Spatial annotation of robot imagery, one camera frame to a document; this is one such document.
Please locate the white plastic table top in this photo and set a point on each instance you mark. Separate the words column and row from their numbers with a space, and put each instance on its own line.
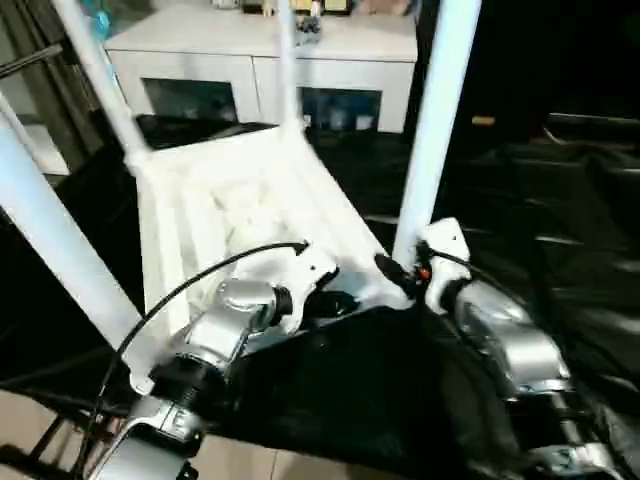
column 225, row 190

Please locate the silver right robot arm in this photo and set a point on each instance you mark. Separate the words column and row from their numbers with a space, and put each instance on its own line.
column 510, row 340

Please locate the black plastic mat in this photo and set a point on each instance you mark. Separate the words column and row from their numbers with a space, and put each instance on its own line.
column 375, row 380

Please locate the white cup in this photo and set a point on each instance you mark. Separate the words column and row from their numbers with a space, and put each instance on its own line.
column 363, row 124

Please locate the small yellow label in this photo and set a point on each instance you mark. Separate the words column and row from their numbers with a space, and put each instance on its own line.
column 483, row 120

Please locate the grey flat bar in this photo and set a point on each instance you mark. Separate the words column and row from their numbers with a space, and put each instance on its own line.
column 595, row 119

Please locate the clear bag of dark items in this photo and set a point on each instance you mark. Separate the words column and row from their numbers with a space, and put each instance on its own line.
column 310, row 32

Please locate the white sideboard cabinet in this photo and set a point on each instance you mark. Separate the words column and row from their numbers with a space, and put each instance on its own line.
column 200, row 55

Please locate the grey brown curtain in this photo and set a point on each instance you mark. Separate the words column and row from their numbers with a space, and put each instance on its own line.
column 55, row 100

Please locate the white round pipe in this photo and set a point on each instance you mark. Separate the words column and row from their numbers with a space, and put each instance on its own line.
column 10, row 112

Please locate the grey metal pole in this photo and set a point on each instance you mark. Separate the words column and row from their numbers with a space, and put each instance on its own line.
column 30, row 60

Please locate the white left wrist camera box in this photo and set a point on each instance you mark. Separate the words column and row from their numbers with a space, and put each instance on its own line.
column 310, row 265

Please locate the black metal stand frame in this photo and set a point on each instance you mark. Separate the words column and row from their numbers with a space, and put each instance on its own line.
column 47, row 440

